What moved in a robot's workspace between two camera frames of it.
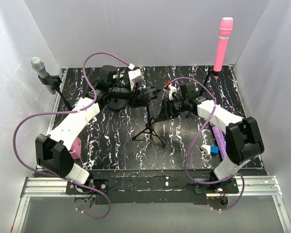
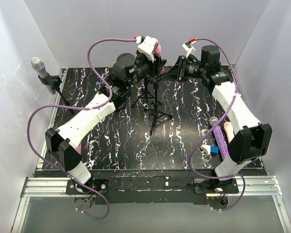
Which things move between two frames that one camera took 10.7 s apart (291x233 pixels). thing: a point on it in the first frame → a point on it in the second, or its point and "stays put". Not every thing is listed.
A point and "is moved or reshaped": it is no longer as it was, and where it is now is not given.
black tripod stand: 211,71 is moved or reshaped
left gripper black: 138,98 → 157,65
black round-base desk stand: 116,104 stays put
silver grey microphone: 38,63 stays put
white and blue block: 212,150 stays put
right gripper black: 167,110 → 177,72
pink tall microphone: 226,25 → 157,52
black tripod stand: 150,93 is moved or reshaped
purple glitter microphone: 220,141 stays put
